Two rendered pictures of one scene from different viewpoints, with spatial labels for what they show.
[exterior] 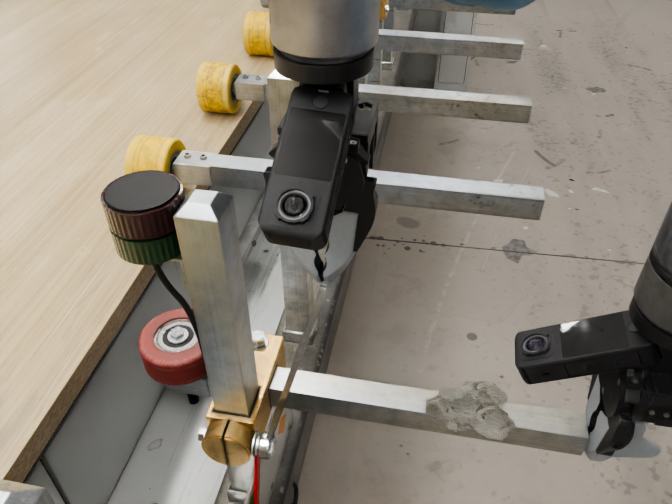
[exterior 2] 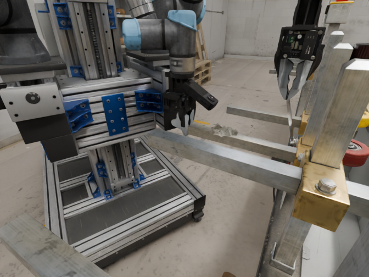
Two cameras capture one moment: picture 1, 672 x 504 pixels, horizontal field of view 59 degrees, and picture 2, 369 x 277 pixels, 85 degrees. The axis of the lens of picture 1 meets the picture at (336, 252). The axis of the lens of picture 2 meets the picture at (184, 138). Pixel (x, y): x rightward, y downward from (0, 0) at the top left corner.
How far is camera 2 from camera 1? 0.95 m
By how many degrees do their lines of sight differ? 109
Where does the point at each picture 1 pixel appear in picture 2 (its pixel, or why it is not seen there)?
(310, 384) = (279, 145)
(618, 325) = (192, 84)
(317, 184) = not seen: hidden behind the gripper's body
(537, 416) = (202, 127)
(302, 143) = not seen: hidden behind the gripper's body
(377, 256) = not seen: outside the picture
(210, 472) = (314, 230)
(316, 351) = (269, 242)
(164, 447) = (346, 250)
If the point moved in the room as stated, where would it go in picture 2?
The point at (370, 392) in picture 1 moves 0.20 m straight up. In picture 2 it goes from (256, 140) to (270, 67)
